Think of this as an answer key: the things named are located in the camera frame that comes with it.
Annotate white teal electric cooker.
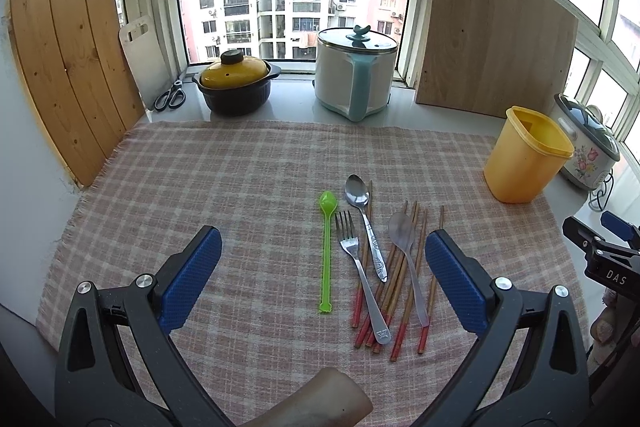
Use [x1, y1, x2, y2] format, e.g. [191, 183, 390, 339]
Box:
[314, 25, 398, 123]

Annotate metal fork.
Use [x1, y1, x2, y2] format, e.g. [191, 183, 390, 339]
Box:
[335, 210, 392, 346]

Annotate yellow plastic utensil container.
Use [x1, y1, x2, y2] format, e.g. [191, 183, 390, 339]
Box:
[483, 106, 575, 204]

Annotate pine plank board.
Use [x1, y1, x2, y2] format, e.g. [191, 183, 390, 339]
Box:
[10, 0, 144, 187]

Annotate rice cooker power cable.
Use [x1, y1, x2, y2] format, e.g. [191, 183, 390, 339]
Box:
[587, 171, 615, 213]

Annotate green plastic spoon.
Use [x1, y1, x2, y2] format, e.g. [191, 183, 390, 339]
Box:
[319, 191, 337, 313]

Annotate translucent plastic spoon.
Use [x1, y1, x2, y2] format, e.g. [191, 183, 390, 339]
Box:
[388, 212, 430, 327]

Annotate floral white rice cooker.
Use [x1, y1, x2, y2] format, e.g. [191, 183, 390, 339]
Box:
[550, 94, 620, 191]

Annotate black scissors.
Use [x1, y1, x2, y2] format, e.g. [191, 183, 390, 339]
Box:
[153, 80, 186, 112]

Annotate pink plaid tablecloth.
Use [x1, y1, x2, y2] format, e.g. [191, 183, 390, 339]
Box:
[36, 122, 586, 426]

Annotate wooden chopstick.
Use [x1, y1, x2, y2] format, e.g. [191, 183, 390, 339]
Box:
[372, 202, 420, 355]
[367, 201, 420, 355]
[345, 175, 370, 319]
[354, 200, 410, 349]
[416, 205, 445, 355]
[390, 212, 428, 362]

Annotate left hand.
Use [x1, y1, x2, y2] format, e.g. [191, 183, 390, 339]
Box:
[245, 367, 373, 427]

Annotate black pot yellow lid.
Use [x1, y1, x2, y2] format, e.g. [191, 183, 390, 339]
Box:
[196, 49, 281, 117]

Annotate right hand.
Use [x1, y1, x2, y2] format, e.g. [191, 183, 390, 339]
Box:
[587, 288, 639, 373]

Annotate metal spoon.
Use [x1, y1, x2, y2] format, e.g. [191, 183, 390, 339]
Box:
[344, 174, 388, 283]

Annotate white cutting board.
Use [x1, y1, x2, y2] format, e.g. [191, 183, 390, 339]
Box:
[118, 16, 174, 111]

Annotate light wooden board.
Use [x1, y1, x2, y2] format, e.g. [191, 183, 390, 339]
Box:
[416, 0, 578, 117]

